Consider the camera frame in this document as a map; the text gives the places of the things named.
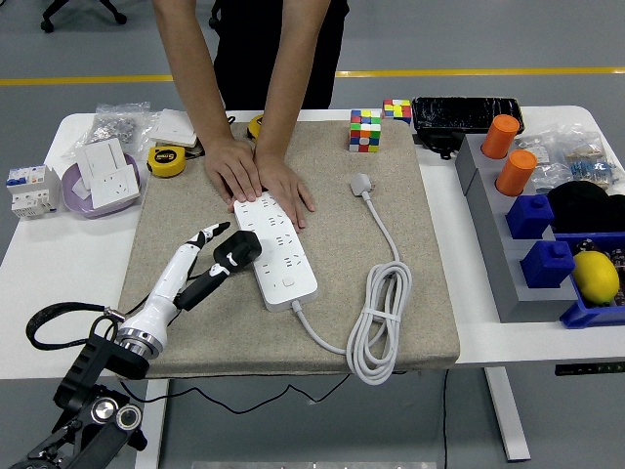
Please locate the person's right hand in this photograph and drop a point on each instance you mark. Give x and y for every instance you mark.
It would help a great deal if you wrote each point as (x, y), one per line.
(234, 166)

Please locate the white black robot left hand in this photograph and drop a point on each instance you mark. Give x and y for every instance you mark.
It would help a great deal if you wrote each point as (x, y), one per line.
(163, 288)

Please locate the person's left hand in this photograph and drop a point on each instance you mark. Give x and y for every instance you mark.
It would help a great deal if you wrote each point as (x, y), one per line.
(283, 185)

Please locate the black plug adapter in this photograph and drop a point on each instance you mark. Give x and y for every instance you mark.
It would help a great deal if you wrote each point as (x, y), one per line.
(244, 246)

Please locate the white power strip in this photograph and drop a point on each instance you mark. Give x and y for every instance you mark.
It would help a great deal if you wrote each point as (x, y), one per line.
(283, 264)

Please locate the person's left forearm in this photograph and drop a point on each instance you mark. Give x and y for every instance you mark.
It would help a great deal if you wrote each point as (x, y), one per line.
(293, 73)

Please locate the person's right forearm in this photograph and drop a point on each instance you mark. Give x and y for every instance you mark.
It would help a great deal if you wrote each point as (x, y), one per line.
(195, 73)

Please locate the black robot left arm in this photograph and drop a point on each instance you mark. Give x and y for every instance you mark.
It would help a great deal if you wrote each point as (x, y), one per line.
(107, 356)

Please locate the square yellow tape measure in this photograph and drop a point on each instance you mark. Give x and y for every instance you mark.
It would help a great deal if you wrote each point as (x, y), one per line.
(254, 128)

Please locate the grey-brown mat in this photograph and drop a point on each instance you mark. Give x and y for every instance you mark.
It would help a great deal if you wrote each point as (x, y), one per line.
(332, 156)

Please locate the round yellow black tape measure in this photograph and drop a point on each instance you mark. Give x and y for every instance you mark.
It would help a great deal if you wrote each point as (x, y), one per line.
(167, 160)

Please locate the purple bowl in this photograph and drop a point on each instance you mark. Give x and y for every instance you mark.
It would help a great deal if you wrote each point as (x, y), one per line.
(105, 211)

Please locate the large colourful puzzle cube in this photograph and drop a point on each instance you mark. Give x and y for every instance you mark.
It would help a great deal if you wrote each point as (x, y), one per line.
(365, 130)

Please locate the person's body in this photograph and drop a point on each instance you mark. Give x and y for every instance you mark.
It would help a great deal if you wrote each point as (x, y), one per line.
(254, 49)

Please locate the clear bag of screws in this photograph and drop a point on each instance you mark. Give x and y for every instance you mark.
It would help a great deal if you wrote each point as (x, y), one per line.
(117, 128)

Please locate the white paper scrap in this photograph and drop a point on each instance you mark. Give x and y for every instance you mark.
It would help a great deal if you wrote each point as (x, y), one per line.
(80, 189)

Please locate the small colourful puzzle cube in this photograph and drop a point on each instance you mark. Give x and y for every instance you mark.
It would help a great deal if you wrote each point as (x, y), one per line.
(396, 111)

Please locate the white table leg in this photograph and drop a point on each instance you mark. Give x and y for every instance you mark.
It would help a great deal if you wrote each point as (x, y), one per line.
(505, 415)
(151, 430)

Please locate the black office chair base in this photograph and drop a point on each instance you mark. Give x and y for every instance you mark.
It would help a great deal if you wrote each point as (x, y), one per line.
(47, 24)
(213, 22)

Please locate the white blue circuit breaker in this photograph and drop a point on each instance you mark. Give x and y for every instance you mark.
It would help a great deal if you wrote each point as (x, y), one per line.
(31, 195)

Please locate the black power adapter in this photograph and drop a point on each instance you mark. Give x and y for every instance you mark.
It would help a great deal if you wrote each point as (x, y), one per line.
(439, 141)

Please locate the black plastic tray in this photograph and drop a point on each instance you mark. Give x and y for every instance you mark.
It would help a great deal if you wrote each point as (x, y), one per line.
(466, 113)

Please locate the grey block holder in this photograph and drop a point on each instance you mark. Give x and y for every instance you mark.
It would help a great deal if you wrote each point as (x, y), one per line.
(493, 244)

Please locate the orange cylinder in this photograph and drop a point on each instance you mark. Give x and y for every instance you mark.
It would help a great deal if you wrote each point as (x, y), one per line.
(500, 137)
(516, 172)

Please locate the blue block with knob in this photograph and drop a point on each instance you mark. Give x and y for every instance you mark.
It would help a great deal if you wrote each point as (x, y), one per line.
(547, 266)
(529, 217)

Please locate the clear bag of small parts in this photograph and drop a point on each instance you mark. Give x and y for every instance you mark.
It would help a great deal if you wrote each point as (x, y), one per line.
(542, 168)

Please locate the black cloth bundle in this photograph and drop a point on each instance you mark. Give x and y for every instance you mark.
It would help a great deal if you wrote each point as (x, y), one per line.
(586, 205)

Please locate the clear bag of blue components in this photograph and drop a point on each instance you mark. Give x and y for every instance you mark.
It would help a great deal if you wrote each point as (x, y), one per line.
(593, 166)

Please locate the yellow lemon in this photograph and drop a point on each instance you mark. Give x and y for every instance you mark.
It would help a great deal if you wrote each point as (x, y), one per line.
(595, 277)

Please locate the blue plastic bin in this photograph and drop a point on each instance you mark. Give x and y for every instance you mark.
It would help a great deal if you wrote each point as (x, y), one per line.
(586, 315)

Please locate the black table control panel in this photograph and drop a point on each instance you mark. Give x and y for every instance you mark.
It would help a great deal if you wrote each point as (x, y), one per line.
(586, 370)

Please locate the white wall switch plate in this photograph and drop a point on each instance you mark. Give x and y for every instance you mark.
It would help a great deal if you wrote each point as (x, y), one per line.
(171, 128)

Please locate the white wall socket panel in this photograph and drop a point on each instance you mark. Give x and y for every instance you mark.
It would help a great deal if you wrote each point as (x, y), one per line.
(114, 188)

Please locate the white switch panel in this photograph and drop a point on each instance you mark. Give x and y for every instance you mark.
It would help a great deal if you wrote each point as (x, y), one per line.
(100, 156)

